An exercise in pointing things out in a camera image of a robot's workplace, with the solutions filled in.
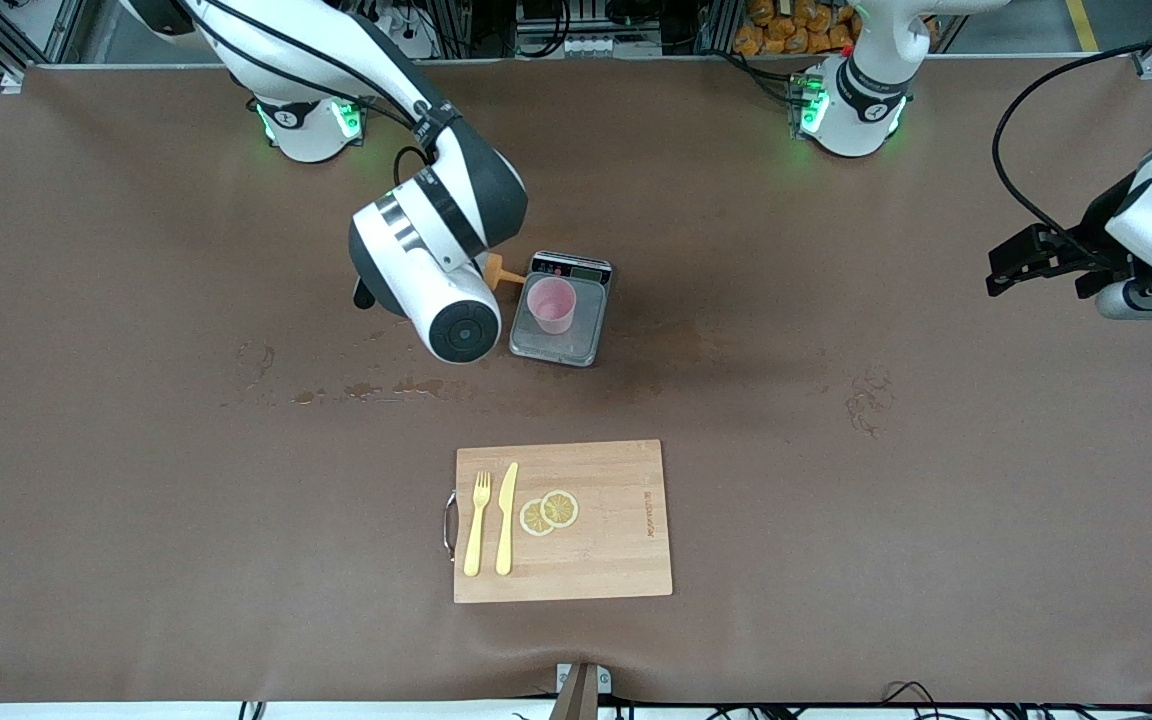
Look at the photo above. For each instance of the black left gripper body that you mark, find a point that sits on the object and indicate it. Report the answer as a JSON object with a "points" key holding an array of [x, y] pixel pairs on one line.
{"points": [[1099, 232]]}

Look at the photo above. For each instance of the pink plastic cup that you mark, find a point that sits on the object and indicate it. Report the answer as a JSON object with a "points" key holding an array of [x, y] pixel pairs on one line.
{"points": [[551, 305]]}

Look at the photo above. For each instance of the translucent orange-capped sauce bottle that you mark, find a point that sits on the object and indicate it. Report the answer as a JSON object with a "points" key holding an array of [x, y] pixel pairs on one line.
{"points": [[501, 272]]}

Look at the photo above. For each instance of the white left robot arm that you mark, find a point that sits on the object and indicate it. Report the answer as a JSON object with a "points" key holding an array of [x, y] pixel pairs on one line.
{"points": [[861, 95]]}

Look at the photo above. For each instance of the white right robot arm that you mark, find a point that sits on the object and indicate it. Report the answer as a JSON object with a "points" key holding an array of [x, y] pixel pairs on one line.
{"points": [[436, 230]]}

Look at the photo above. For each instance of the pile of orange objects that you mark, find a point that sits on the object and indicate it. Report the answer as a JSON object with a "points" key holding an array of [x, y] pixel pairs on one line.
{"points": [[786, 25]]}

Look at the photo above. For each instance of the silver digital kitchen scale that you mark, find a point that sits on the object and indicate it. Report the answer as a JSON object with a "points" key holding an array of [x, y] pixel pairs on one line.
{"points": [[586, 335]]}

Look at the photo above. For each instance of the wooden cutting board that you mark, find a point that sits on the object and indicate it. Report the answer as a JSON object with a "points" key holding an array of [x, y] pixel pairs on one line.
{"points": [[596, 550]]}

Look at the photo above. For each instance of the lemon slice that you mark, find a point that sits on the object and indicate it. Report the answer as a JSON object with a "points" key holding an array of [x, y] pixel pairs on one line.
{"points": [[561, 508], [533, 520]]}

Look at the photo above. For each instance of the yellow plastic knife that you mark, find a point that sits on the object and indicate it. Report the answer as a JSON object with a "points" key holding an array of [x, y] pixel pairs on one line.
{"points": [[506, 520]]}

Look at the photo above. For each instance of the yellow plastic fork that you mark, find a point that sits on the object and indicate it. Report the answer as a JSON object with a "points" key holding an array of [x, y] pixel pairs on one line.
{"points": [[477, 530]]}

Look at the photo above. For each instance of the white power strip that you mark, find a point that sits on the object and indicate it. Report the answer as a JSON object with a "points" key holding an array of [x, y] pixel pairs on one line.
{"points": [[376, 30]]}

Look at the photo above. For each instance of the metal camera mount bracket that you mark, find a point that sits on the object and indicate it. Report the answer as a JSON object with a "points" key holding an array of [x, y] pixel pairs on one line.
{"points": [[581, 690]]}

